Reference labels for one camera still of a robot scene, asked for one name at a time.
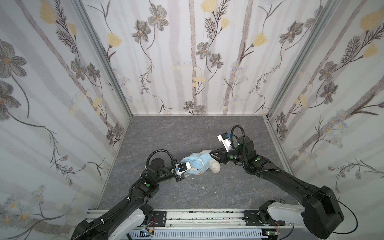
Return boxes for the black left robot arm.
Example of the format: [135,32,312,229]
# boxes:
[71,158,191,240]

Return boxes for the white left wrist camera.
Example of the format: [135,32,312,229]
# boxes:
[175,162,191,176]

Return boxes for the aluminium corner post right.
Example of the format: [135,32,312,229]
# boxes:
[266,1,339,120]

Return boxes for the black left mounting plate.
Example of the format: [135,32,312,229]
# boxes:
[148,211,167,228]

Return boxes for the aluminium corner post left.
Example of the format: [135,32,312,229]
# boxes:
[71,0,134,120]

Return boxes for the black corrugated right cable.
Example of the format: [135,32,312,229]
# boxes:
[230,125,247,151]

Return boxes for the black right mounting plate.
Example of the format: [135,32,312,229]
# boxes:
[244,210,286,227]

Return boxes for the aluminium corner post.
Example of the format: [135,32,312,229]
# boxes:
[266,1,339,120]
[71,0,134,120]

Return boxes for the light blue fleece hoodie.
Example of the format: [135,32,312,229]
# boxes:
[181,153,213,175]

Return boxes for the black corrugated cable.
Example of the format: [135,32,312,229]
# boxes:
[70,203,130,240]
[230,125,247,151]

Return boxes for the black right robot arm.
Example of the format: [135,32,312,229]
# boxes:
[210,133,345,240]

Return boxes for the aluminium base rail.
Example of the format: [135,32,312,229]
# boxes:
[85,209,304,230]

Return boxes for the white plush teddy bear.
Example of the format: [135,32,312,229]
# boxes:
[198,150,221,173]

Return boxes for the black corrugated left cable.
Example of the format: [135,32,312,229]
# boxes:
[70,203,130,240]

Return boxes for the white slotted cable duct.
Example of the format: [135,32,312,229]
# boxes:
[129,229,268,240]

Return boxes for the black mounting plate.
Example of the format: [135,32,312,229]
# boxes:
[244,210,286,227]
[148,211,167,228]

